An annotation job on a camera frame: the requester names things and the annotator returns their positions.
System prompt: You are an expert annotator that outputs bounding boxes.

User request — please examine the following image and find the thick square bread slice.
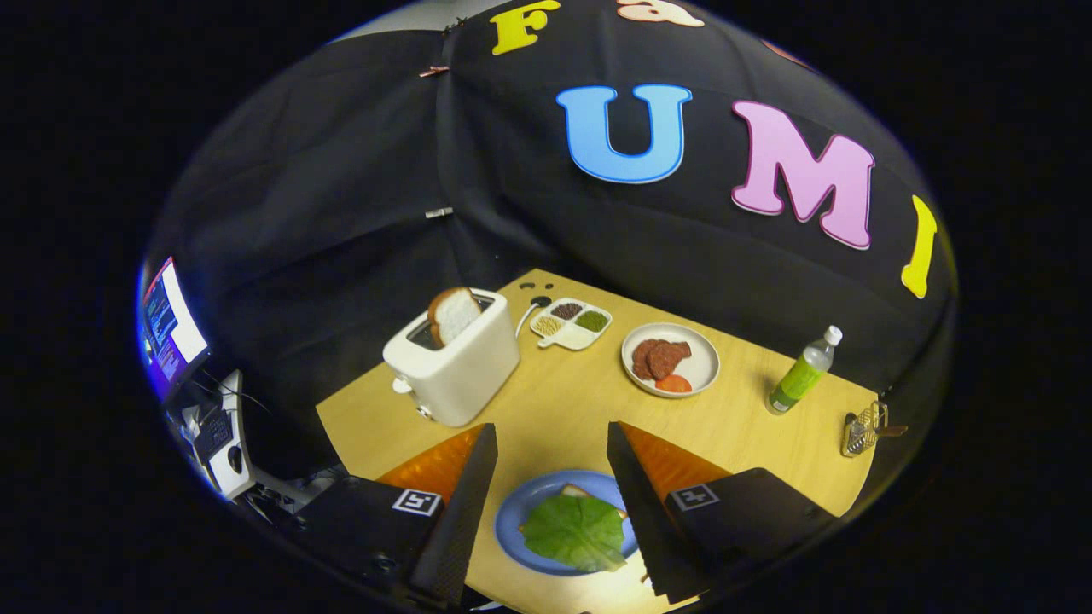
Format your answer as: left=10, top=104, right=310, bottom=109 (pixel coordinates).
left=559, top=483, right=629, bottom=521

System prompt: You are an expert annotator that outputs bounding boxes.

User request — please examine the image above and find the toasted bread slice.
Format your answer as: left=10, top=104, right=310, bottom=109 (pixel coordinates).
left=427, top=287, right=484, bottom=348

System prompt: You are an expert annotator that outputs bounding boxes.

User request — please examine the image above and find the white power cable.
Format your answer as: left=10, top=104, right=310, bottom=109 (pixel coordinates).
left=514, top=298, right=549, bottom=340

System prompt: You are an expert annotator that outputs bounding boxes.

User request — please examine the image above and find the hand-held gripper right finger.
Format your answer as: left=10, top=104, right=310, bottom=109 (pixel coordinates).
left=606, top=420, right=838, bottom=605

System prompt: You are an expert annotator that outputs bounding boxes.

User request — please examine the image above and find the blue plate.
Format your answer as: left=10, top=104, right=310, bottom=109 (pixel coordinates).
left=494, top=470, right=641, bottom=577

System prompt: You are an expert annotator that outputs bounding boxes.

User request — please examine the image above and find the black backdrop cloth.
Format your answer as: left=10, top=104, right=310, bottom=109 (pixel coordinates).
left=141, top=0, right=961, bottom=480

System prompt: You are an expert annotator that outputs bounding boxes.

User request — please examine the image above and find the green lettuce leaf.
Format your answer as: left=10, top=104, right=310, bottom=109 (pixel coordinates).
left=520, top=493, right=628, bottom=573

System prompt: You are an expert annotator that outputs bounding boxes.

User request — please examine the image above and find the round beige plate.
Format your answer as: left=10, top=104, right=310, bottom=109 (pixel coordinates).
left=621, top=322, right=722, bottom=399

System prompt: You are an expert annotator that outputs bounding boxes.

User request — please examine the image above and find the computer monitor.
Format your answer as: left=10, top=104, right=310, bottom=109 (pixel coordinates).
left=139, top=258, right=211, bottom=402

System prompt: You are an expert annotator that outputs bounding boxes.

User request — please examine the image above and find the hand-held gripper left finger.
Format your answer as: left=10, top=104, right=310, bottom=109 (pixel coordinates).
left=294, top=422, right=500, bottom=609

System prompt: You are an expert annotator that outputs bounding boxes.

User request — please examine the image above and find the green label plastic bottle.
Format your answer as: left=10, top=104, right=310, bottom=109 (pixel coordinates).
left=765, top=325, right=844, bottom=416

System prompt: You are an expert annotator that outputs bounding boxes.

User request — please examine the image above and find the white toaster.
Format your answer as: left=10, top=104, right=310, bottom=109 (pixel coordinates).
left=382, top=288, right=521, bottom=428

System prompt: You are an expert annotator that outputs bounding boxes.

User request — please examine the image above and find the wire basket with wooden handle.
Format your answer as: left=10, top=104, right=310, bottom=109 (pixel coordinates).
left=841, top=401, right=909, bottom=459

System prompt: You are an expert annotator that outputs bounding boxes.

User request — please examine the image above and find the white side desk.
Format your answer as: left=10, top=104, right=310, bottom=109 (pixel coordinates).
left=182, top=369, right=258, bottom=501

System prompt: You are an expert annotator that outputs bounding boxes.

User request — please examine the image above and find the white divided bean dish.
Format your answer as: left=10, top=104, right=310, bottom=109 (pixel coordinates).
left=530, top=298, right=613, bottom=352

